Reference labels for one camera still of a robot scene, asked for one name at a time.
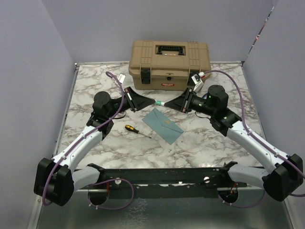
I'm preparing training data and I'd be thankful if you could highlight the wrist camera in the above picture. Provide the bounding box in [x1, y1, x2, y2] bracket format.
[117, 73, 126, 84]
[191, 72, 205, 93]

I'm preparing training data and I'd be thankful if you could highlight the teal envelope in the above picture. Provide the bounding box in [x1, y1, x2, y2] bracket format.
[142, 108, 183, 145]

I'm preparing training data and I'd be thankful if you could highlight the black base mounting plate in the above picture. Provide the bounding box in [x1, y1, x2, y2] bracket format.
[84, 167, 235, 199]

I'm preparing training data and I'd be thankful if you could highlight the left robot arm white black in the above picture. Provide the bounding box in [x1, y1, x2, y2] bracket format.
[34, 87, 155, 206]

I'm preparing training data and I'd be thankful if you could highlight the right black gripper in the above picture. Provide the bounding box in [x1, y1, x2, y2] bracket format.
[164, 87, 215, 116]

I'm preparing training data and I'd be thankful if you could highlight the aluminium frame rail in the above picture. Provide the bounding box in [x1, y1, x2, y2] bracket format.
[52, 62, 80, 156]

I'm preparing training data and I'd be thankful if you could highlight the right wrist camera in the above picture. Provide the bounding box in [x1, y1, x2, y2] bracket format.
[191, 72, 205, 93]

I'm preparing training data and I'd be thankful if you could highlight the green white glue stick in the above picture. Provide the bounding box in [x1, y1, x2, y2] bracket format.
[155, 101, 165, 106]

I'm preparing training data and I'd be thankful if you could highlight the purple cable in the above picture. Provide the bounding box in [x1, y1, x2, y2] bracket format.
[200, 70, 305, 208]
[42, 71, 134, 210]

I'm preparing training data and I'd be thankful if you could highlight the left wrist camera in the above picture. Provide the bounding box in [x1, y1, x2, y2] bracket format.
[117, 73, 126, 84]

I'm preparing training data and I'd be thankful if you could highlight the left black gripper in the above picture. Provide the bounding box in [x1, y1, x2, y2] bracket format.
[107, 86, 155, 118]

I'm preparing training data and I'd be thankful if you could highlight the tan plastic toolbox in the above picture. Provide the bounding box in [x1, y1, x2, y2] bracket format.
[128, 40, 211, 91]

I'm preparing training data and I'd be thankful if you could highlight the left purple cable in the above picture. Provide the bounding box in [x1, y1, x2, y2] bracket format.
[42, 71, 134, 210]

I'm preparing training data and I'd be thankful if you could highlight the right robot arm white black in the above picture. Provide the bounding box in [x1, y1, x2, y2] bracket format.
[164, 85, 304, 201]

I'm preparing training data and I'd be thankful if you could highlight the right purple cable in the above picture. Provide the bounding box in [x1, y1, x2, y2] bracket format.
[200, 70, 305, 208]

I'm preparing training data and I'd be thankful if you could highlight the yellow black screwdriver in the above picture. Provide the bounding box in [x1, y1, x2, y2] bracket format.
[125, 125, 151, 139]

